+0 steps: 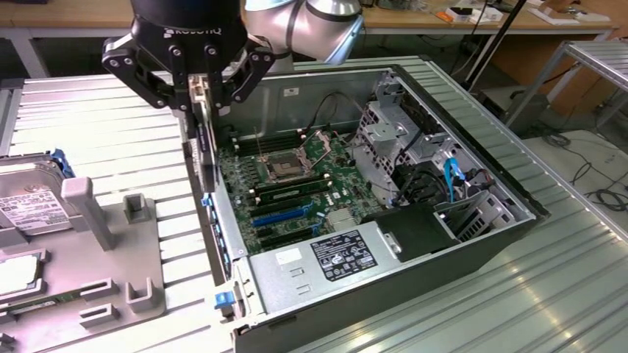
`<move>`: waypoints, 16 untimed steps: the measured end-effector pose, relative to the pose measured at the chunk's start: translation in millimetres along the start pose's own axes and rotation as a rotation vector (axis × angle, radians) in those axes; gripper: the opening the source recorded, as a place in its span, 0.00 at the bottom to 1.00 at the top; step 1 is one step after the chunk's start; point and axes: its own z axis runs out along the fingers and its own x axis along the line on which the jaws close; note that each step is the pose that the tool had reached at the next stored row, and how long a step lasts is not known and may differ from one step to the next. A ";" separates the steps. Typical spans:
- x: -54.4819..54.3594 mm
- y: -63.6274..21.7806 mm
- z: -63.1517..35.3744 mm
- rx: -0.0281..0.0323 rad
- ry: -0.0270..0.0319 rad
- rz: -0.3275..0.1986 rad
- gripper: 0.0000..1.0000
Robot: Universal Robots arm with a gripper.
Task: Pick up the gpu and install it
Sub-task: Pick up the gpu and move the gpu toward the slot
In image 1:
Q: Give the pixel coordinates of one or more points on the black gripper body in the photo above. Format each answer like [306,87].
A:
[187,18]

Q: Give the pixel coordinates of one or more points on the green graphics card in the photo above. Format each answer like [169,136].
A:
[203,147]

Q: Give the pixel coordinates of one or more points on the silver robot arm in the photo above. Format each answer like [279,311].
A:
[319,22]

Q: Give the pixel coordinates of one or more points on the empty black RAM slot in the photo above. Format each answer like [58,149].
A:
[270,138]
[290,182]
[270,146]

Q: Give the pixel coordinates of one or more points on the thin metal locking lever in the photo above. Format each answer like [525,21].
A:
[259,143]

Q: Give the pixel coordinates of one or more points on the metal socket cover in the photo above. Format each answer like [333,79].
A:
[317,145]

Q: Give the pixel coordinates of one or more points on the CPU socket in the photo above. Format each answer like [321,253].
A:
[287,167]

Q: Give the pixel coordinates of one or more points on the green motherboard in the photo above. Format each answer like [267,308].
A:
[339,173]

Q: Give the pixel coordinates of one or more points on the silver disk bay cage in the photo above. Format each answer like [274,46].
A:
[383,147]

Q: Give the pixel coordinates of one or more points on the long wooden desk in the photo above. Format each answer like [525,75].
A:
[417,20]

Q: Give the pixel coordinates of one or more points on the installed RAM stick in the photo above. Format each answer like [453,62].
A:
[295,193]

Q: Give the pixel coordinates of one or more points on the long black expansion slot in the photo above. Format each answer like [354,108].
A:
[282,207]
[290,238]

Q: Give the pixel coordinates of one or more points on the silver hard disk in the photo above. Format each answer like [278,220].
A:
[30,198]

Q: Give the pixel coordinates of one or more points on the blue expansion slot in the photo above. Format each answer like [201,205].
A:
[282,217]

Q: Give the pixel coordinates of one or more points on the small silver heatsink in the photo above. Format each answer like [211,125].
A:
[343,217]

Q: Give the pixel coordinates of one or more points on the orange and white box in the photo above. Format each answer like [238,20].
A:
[466,14]

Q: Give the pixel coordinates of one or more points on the short black expansion slot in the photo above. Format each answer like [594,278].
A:
[265,232]

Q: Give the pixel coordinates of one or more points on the black slanted pole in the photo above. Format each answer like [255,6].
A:
[495,40]

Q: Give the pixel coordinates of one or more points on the grey parts rack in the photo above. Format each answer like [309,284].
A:
[74,264]

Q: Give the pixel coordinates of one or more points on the grey power supply unit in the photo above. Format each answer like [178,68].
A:
[285,279]

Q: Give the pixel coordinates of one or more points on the silver CPU chip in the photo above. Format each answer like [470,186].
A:
[15,276]

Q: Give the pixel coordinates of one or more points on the blue case latch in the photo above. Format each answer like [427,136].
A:
[225,299]

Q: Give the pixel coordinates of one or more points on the slanted silver disk bay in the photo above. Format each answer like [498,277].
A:
[491,213]

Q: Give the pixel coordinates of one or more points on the white paper stack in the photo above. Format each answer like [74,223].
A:
[555,14]

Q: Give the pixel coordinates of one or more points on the green loose RAM stick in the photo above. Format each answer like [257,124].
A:
[45,301]

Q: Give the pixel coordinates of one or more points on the open black PC case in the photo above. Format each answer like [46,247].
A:
[442,279]

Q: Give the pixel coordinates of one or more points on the blue disk bracket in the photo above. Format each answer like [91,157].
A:
[62,165]

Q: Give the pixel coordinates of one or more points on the metal frame table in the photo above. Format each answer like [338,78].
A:
[589,55]

